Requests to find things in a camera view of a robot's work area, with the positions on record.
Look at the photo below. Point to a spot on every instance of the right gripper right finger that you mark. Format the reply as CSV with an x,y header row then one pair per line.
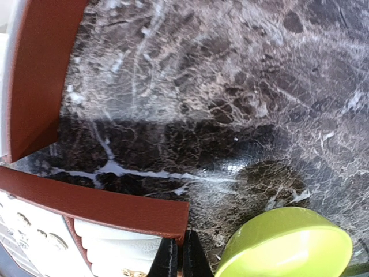
x,y
195,263

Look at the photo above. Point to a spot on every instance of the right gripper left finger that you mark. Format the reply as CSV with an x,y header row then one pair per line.
x,y
165,263

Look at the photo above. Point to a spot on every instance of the red jewelry tray insert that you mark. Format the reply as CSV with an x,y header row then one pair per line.
x,y
52,228

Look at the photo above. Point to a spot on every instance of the red jewelry box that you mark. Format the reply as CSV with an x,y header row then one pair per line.
x,y
41,38

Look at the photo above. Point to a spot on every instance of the lime green bowl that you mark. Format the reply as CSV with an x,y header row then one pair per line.
x,y
288,241

